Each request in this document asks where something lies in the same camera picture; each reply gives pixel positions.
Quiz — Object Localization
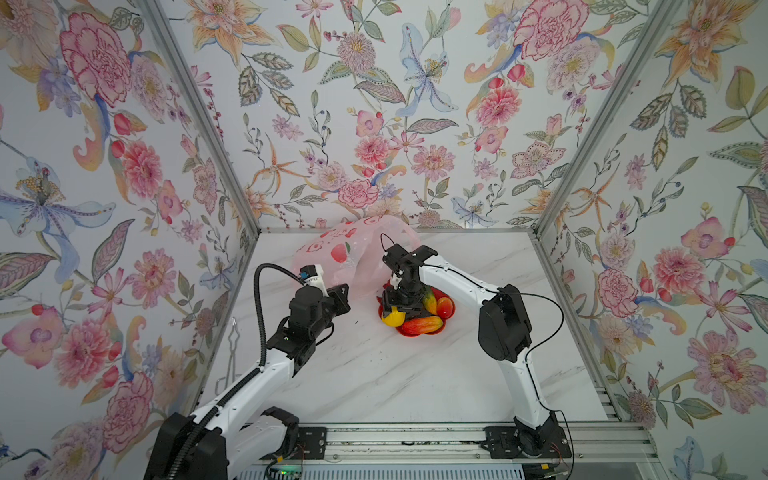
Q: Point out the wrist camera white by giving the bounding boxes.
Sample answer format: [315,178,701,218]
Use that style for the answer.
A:
[389,273,401,290]
[299,264,327,296]

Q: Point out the red orange toy mango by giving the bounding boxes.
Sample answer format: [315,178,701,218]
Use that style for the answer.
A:
[399,316,444,337]

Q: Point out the thin black cable right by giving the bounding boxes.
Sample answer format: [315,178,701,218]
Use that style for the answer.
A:
[379,232,568,480]

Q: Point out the aluminium corner post right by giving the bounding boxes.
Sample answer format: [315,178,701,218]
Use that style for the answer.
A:
[531,1,682,240]

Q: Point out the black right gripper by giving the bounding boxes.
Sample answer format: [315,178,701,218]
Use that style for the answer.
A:
[381,281,421,317]

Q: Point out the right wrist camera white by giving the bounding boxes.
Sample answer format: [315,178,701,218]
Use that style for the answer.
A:
[389,273,401,290]

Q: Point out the pink plastic bag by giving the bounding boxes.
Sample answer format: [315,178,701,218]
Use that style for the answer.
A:
[291,215,421,298]

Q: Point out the red yellow toy peach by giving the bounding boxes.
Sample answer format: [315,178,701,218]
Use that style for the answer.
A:
[436,296,456,320]

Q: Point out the red flower-shaped plastic plate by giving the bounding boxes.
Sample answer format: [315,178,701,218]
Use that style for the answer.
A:
[377,286,456,338]

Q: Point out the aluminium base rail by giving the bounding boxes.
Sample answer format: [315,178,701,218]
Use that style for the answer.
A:
[284,420,659,466]

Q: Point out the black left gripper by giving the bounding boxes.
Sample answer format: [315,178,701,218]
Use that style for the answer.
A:
[308,284,352,343]

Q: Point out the black corrugated cable left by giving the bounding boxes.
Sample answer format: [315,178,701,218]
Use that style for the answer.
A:
[161,262,304,480]

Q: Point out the yellow toy pepper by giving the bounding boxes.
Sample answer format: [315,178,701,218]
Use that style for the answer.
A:
[381,307,406,328]

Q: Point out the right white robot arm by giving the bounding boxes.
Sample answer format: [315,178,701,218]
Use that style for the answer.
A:
[379,244,568,458]

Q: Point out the aluminium corner post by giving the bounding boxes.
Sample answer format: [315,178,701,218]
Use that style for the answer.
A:
[531,1,682,240]
[137,0,261,238]

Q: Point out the aluminium corner post left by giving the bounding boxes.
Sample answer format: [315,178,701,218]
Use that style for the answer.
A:
[137,0,261,238]

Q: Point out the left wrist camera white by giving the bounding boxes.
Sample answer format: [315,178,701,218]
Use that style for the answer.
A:
[299,264,327,296]

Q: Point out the green orange toy papaya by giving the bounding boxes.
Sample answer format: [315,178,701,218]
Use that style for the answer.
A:
[422,288,437,316]

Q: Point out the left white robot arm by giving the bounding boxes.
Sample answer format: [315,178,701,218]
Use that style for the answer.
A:
[144,284,350,479]

